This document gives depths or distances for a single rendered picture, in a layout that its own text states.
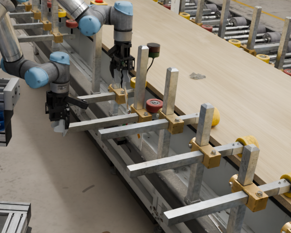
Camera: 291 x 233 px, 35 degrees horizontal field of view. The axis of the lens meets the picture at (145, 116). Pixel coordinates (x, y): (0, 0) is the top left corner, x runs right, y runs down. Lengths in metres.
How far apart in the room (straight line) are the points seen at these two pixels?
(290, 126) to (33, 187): 1.67
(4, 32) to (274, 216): 1.17
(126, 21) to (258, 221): 0.93
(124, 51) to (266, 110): 0.74
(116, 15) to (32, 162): 1.67
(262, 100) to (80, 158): 1.50
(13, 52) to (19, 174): 1.53
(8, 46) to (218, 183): 1.02
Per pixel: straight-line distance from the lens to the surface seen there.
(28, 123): 3.74
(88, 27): 1.73
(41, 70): 1.71
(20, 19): 3.96
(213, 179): 2.04
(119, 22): 1.85
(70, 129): 1.94
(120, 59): 1.87
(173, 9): 3.59
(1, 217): 2.51
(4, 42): 1.73
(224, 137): 1.89
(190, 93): 2.22
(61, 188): 3.01
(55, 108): 1.85
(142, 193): 2.73
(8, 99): 1.96
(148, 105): 2.05
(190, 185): 1.78
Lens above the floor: 1.82
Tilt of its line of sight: 28 degrees down
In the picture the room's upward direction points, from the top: 5 degrees clockwise
